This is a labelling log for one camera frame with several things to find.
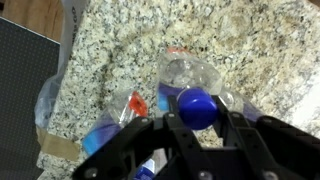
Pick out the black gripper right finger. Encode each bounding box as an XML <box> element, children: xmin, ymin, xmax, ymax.
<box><xmin>211</xmin><ymin>95</ymin><xmax>320</xmax><ymax>180</ymax></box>

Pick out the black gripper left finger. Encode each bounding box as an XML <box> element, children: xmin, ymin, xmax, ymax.
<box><xmin>72</xmin><ymin>96</ymin><xmax>214</xmax><ymax>180</ymax></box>

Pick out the water bottle with red label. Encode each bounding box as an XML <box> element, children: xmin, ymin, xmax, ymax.
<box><xmin>82</xmin><ymin>90</ymin><xmax>148</xmax><ymax>156</ymax></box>

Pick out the blue-cap water bottle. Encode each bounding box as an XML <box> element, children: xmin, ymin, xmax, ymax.
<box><xmin>157</xmin><ymin>47</ymin><xmax>222</xmax><ymax>130</ymax></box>
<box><xmin>219</xmin><ymin>88</ymin><xmax>263</xmax><ymax>122</ymax></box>

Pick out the clear plastic bin bag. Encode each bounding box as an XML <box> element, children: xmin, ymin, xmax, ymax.
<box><xmin>34</xmin><ymin>0</ymin><xmax>87</xmax><ymax>129</ymax></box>

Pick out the front blue-label water bottle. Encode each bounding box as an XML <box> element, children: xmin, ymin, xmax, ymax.
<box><xmin>133</xmin><ymin>159</ymin><xmax>155</xmax><ymax>180</ymax></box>

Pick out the brown tape strip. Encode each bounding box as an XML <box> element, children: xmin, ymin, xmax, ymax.
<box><xmin>36</xmin><ymin>127</ymin><xmax>80</xmax><ymax>161</ymax></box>

